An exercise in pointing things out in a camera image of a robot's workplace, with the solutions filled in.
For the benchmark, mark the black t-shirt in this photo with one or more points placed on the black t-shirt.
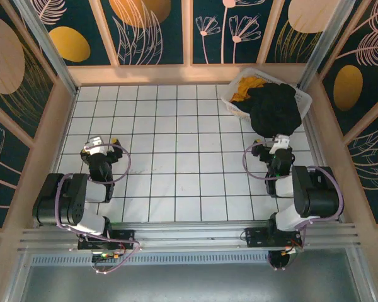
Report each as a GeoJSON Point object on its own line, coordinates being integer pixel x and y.
{"type": "Point", "coordinates": [275, 110]}

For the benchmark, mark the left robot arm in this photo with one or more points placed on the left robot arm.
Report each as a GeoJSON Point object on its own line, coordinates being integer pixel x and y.
{"type": "Point", "coordinates": [66, 201]}

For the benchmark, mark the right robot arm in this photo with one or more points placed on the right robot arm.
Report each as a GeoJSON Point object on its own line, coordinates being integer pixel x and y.
{"type": "Point", "coordinates": [318, 195]}

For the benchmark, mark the yellow t-shirt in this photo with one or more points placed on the yellow t-shirt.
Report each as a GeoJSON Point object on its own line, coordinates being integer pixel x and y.
{"type": "Point", "coordinates": [245, 88]}

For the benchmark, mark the white plastic basket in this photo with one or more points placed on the white plastic basket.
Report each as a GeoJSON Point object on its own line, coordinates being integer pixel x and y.
{"type": "Point", "coordinates": [297, 99]}

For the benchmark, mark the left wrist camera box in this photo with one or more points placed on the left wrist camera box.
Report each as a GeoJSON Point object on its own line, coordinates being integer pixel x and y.
{"type": "Point", "coordinates": [96, 145]}

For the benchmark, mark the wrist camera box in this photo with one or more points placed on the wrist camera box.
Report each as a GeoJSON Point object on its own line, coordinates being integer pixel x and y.
{"type": "Point", "coordinates": [96, 145]}
{"type": "Point", "coordinates": [281, 144]}

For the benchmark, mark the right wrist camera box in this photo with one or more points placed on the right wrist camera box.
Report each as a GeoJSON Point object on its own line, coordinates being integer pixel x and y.
{"type": "Point", "coordinates": [281, 144]}

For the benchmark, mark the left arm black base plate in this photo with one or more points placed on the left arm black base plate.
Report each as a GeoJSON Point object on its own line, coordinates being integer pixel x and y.
{"type": "Point", "coordinates": [123, 237]}

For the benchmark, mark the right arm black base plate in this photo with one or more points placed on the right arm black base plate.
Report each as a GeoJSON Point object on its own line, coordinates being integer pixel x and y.
{"type": "Point", "coordinates": [256, 237]}

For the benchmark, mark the aluminium mounting rail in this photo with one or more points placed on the aluminium mounting rail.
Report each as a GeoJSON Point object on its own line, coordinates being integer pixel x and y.
{"type": "Point", "coordinates": [192, 234]}

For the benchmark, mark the aluminium frame post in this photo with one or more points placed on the aluminium frame post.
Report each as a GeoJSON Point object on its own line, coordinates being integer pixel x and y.
{"type": "Point", "coordinates": [47, 47]}
{"type": "Point", "coordinates": [323, 41]}

